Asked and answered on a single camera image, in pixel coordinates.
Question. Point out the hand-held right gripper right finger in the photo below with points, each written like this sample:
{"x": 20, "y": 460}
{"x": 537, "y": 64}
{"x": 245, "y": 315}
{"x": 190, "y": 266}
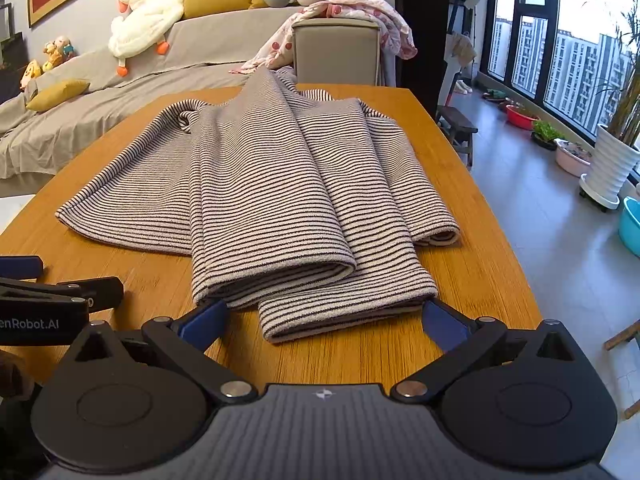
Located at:
{"x": 445, "y": 327}

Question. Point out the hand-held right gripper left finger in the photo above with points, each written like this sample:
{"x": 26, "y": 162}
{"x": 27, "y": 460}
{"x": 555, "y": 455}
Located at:
{"x": 205, "y": 321}

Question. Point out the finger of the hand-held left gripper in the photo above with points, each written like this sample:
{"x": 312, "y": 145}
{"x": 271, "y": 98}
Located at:
{"x": 100, "y": 292}
{"x": 20, "y": 266}

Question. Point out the striped knit sweater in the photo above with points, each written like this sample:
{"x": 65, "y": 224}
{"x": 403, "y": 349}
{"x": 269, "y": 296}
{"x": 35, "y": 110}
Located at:
{"x": 275, "y": 185}

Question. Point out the white side table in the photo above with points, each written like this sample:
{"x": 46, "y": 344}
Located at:
{"x": 12, "y": 217}

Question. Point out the small yellow throw pillow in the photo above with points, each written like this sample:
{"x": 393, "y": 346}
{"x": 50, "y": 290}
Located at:
{"x": 57, "y": 95}

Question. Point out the wooden chair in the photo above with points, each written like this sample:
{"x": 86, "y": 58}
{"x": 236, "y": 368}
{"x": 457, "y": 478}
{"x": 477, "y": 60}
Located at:
{"x": 625, "y": 335}

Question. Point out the yellow plush toy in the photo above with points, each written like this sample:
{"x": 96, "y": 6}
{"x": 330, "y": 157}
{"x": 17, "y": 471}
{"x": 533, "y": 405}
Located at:
{"x": 31, "y": 75}

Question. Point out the white wheeled pot tray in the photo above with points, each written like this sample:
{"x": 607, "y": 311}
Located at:
{"x": 597, "y": 199}

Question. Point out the dark wooden stool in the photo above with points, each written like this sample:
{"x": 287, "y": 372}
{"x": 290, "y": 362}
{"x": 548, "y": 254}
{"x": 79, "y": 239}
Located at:
{"x": 457, "y": 125}

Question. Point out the blue plastic basin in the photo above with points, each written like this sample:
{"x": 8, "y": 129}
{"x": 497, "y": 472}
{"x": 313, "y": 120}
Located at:
{"x": 631, "y": 230}

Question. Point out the white plant bowl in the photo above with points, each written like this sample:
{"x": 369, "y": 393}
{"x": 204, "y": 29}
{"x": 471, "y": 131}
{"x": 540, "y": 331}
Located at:
{"x": 572, "y": 160}

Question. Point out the orange plush toy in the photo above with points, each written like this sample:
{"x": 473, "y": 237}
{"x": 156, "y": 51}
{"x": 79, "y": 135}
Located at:
{"x": 51, "y": 57}

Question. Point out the small green potted plant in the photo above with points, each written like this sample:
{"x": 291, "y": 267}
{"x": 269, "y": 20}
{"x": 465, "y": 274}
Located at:
{"x": 547, "y": 132}

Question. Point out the red plastic basin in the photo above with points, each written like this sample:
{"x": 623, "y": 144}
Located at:
{"x": 522, "y": 119}

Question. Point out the small plush doll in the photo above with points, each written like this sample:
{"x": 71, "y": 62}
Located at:
{"x": 65, "y": 47}

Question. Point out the bamboo plant in white pot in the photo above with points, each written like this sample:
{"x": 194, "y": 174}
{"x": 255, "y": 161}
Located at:
{"x": 612, "y": 160}

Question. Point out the pair of green slippers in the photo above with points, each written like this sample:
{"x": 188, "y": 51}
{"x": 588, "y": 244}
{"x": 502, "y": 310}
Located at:
{"x": 494, "y": 94}

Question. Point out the pair of white slippers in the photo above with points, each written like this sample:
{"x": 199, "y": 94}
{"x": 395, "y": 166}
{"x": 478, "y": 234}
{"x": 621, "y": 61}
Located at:
{"x": 462, "y": 87}

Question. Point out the glass fish tank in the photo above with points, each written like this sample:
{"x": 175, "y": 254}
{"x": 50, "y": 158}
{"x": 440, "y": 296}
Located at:
{"x": 5, "y": 22}

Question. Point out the white goose plush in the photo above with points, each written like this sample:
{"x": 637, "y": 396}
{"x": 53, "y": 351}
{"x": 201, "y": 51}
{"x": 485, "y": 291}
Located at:
{"x": 140, "y": 25}

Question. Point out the grey sofa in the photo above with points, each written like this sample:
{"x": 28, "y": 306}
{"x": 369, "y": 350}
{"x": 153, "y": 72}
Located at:
{"x": 210, "y": 45}

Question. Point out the black framed window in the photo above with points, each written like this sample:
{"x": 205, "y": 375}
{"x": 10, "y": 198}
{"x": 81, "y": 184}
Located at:
{"x": 552, "y": 70}

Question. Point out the beige hanging cloth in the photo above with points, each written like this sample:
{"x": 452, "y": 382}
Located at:
{"x": 465, "y": 49}

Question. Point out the white standing rack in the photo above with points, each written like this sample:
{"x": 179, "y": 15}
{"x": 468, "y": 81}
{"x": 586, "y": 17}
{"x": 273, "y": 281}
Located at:
{"x": 457, "y": 5}

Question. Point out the pink floral blanket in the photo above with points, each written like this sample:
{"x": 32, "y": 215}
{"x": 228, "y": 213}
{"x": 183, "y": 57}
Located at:
{"x": 360, "y": 7}

